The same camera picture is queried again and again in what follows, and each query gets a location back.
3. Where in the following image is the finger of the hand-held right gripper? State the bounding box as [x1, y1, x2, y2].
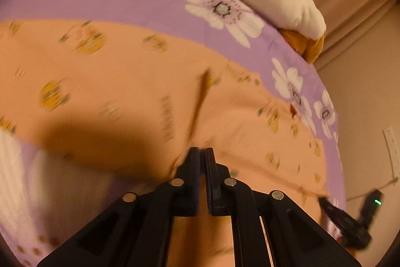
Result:
[318, 198, 345, 224]

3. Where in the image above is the orange printed small garment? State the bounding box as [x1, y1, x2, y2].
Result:
[0, 18, 332, 267]

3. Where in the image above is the white power strip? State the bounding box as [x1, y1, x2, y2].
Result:
[383, 126, 400, 179]

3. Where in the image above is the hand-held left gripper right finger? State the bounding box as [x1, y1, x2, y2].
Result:
[204, 148, 361, 267]

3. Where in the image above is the purple floral bedsheet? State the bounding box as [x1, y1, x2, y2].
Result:
[0, 0, 347, 267]

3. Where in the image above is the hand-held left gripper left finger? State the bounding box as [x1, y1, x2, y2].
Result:
[37, 147, 201, 267]

